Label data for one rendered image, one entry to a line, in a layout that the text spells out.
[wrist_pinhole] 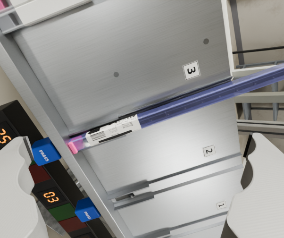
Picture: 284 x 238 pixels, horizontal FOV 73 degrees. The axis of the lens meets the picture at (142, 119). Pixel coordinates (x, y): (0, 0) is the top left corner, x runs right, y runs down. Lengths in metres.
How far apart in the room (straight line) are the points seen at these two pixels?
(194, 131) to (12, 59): 0.20
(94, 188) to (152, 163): 0.08
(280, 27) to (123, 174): 3.29
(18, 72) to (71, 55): 0.05
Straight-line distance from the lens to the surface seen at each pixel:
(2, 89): 0.95
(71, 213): 0.34
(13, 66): 0.20
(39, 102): 0.21
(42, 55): 0.21
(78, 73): 0.21
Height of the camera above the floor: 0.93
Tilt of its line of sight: 41 degrees down
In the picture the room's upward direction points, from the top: 94 degrees clockwise
